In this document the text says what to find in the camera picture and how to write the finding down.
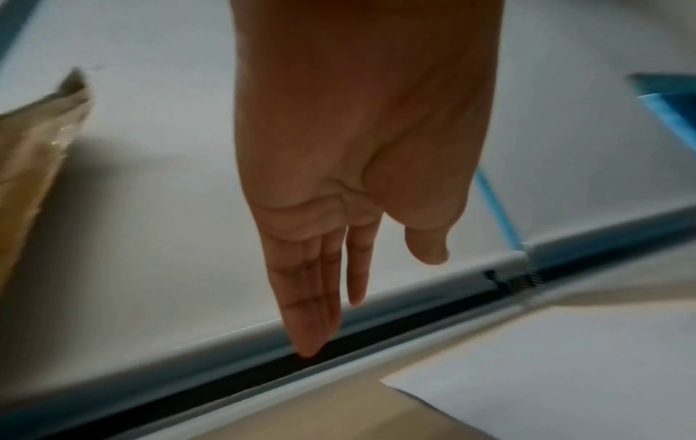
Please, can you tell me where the person's left hand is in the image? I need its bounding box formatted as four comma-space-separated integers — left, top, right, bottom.
231, 0, 505, 359

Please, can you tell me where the white paper sheet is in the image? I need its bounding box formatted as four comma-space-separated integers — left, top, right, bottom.
379, 307, 696, 440

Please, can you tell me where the narrow white roller blind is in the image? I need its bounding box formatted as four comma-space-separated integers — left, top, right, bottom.
486, 0, 696, 261

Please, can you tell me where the wide white roller blind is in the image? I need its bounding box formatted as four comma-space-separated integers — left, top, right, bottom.
0, 0, 530, 407

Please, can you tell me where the blue tinted window glass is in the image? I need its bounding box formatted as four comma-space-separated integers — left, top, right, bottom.
626, 72, 696, 153

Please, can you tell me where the brown cardboard box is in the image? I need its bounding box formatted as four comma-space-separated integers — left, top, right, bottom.
0, 66, 95, 299

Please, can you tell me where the metal bead chain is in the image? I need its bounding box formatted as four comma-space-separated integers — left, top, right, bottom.
499, 264, 547, 294

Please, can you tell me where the dark window frame rail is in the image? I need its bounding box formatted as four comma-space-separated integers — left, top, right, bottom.
0, 206, 696, 440

